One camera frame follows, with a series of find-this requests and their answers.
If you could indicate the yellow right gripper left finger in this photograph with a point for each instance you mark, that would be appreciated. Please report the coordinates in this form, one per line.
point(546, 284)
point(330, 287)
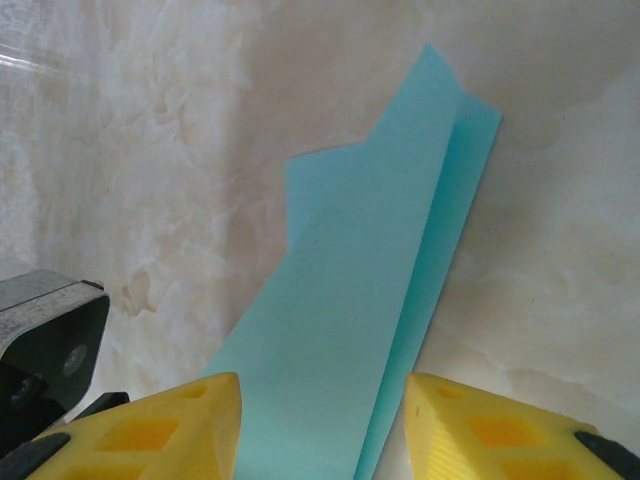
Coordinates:
point(190, 445)

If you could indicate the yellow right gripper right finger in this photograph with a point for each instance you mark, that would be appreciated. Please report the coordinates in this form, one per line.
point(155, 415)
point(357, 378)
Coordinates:
point(475, 445)

